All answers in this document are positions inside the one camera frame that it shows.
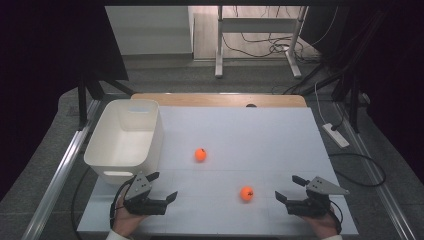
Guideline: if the tangle of black cables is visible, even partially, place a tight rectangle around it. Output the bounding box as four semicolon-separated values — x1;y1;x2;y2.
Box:
222;5;322;63

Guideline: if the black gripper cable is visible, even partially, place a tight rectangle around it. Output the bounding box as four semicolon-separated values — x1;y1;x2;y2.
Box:
109;177;137;230
329;199;344;234

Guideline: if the dark curtain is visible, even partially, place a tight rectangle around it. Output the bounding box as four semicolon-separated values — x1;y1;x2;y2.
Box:
0;0;130;202
301;5;424;175

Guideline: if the white power strip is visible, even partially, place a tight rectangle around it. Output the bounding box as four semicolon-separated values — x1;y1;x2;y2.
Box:
322;122;351;149

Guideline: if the orange table tennis ball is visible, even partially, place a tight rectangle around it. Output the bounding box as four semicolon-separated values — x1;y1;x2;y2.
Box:
194;147;208;163
239;185;255;202

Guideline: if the metal floor rail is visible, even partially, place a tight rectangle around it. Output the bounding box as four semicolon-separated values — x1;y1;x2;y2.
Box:
21;99;102;240
333;101;418;240

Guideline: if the white cabinet panel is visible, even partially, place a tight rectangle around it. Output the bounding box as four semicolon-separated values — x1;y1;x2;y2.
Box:
105;5;195;56

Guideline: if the white plastic storage bin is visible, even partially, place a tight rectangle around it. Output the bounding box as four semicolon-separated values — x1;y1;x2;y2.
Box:
83;98;165;186

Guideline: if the person's left hand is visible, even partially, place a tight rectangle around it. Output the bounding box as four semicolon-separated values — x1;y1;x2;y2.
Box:
111;186;148;239

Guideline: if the black looped floor cable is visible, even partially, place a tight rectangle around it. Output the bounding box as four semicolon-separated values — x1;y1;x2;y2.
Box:
328;152;387;188

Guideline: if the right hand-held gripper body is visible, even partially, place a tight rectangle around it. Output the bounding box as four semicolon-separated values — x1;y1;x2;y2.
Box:
285;176;351;218

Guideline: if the black stand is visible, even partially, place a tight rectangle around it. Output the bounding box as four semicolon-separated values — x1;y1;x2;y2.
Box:
283;63;364;134
77;71;136;131

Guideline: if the thin white cable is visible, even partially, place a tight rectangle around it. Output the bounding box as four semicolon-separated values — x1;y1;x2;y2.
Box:
314;82;330;126

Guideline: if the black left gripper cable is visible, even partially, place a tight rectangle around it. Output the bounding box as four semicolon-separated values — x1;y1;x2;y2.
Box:
109;177;137;230

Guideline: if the person's right hand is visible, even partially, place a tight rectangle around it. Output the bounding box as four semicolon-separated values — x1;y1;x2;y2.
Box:
299;205;342;240

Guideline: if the white desk frame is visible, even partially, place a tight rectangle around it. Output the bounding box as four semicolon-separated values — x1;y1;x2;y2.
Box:
214;5;310;80

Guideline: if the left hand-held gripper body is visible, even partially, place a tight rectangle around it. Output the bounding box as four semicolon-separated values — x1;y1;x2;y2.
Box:
123;171;168;216

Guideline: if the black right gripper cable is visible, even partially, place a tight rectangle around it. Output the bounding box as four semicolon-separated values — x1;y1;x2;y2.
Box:
329;199;344;234

